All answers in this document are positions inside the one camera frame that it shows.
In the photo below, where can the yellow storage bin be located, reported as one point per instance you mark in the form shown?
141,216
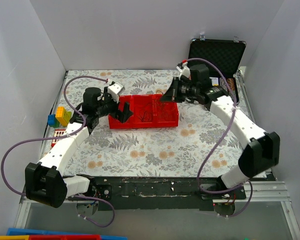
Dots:
14,237

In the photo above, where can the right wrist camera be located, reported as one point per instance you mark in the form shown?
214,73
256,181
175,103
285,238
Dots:
183,69

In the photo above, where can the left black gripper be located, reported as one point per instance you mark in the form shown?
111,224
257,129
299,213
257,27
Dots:
117,110

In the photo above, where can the red storage bin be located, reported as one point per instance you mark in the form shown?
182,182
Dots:
65,237

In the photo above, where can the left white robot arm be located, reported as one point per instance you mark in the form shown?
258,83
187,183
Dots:
44,181

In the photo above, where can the red white toy block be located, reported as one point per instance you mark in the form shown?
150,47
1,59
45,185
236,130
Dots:
57,133

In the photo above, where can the black poker chip case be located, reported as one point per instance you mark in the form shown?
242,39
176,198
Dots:
226,55

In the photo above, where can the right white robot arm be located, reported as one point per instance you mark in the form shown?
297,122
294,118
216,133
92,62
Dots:
260,149

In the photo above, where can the blue toy brick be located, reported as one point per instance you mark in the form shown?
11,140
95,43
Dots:
52,121

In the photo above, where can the red three-compartment tray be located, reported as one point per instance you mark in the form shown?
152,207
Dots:
148,113

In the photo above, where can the yellow toy brick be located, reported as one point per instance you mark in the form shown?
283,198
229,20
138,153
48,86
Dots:
60,109

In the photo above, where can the green toy brick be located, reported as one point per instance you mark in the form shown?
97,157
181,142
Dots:
64,118

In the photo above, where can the blue storage bin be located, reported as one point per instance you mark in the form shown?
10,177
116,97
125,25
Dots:
21,231

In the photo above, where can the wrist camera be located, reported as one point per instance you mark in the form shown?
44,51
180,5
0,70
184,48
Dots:
115,90
183,69

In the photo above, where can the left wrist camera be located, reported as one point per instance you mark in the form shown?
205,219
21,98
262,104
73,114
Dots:
115,90

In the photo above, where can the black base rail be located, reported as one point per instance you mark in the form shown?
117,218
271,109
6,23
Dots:
151,193

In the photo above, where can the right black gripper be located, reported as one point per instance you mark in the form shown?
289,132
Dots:
176,88

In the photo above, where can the playing card deck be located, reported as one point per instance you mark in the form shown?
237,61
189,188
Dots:
214,80

